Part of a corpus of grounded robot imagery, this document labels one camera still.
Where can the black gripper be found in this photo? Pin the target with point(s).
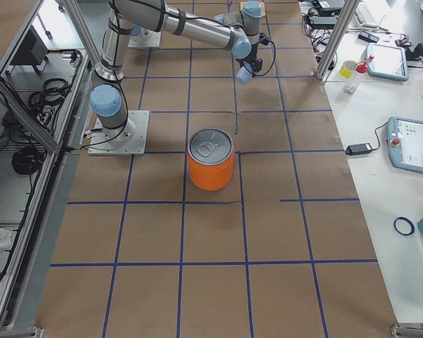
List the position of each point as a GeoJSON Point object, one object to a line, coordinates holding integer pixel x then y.
{"type": "Point", "coordinates": [257, 65]}

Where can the light blue plastic cup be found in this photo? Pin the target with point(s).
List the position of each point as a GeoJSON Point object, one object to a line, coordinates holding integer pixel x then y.
{"type": "Point", "coordinates": [243, 76]}

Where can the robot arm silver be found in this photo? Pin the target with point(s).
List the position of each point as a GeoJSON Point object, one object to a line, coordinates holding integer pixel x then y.
{"type": "Point", "coordinates": [165, 78]}

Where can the wooden cup rack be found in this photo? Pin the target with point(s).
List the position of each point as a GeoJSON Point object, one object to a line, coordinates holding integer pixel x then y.
{"type": "Point", "coordinates": [262, 8]}

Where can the yellow tape roll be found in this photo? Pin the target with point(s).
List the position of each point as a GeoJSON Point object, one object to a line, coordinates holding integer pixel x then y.
{"type": "Point", "coordinates": [347, 69]}

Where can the orange can with silver lid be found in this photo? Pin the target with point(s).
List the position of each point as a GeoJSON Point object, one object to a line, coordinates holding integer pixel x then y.
{"type": "Point", "coordinates": [210, 159]}

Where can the bottle with red cap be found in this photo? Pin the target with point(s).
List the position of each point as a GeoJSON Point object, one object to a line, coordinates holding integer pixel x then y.
{"type": "Point", "coordinates": [357, 76]}

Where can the black smartphone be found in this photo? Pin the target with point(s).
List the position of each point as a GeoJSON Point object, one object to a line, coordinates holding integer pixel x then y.
{"type": "Point", "coordinates": [367, 37]}

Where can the black power adapter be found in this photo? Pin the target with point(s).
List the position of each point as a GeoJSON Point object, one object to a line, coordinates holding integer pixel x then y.
{"type": "Point", "coordinates": [358, 149]}

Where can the far teach pendant tablet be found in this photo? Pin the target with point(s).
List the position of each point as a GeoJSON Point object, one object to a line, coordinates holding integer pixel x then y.
{"type": "Point", "coordinates": [389, 62]}

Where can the teach pendant tablet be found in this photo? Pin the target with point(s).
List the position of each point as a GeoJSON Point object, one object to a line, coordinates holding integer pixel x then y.
{"type": "Point", "coordinates": [405, 143]}
{"type": "Point", "coordinates": [389, 62]}

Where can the near teach pendant tablet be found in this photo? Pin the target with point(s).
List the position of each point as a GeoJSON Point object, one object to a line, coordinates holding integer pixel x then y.
{"type": "Point", "coordinates": [405, 143]}

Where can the aluminium frame post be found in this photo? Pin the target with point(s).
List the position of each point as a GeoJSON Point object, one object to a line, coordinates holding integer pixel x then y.
{"type": "Point", "coordinates": [343, 21]}

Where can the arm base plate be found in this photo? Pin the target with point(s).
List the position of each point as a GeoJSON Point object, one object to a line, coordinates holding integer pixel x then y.
{"type": "Point", "coordinates": [132, 140]}
{"type": "Point", "coordinates": [142, 38]}

